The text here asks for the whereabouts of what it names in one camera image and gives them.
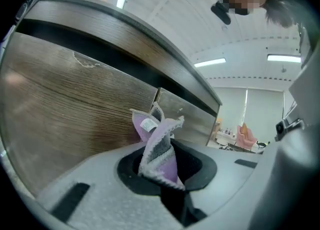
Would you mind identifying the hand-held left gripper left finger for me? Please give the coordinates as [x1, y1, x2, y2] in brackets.
[37, 141, 186, 230]

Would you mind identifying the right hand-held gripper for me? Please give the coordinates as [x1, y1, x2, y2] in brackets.
[274, 117, 307, 142]

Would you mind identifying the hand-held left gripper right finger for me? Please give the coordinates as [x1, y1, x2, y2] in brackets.
[172, 139, 261, 219]

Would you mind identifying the purple grey cloth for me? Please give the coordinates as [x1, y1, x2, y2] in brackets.
[129, 101, 186, 191]

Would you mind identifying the wood-grain cabinet door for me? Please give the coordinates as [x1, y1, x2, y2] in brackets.
[0, 31, 159, 197]
[154, 87, 218, 147]

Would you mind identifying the dark wooden vanity cabinet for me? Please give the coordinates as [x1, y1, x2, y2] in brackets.
[0, 0, 223, 197]

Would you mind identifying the white round table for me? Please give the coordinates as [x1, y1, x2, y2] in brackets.
[215, 130, 237, 146]

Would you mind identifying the pink armchair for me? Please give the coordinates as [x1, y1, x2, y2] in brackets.
[236, 122, 258, 147]

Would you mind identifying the black head-mounted camera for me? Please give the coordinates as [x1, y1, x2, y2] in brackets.
[210, 0, 232, 26]

